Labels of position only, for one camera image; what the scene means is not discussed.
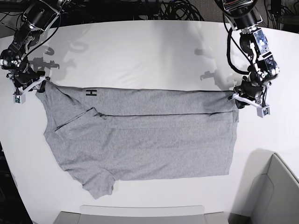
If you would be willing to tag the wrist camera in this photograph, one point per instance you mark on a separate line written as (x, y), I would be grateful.
(19, 99)
(263, 111)

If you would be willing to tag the grey T-shirt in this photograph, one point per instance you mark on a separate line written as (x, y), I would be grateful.
(103, 135)

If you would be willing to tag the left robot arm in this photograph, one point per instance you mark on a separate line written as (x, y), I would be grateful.
(243, 16)

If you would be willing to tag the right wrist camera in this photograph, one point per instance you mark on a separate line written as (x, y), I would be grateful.
(19, 99)

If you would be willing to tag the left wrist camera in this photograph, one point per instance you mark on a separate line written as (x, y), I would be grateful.
(263, 111)

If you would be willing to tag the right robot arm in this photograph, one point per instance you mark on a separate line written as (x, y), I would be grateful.
(39, 16)

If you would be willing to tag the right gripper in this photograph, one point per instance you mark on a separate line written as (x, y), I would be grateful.
(26, 78)

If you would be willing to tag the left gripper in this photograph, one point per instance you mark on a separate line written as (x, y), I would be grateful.
(248, 91)

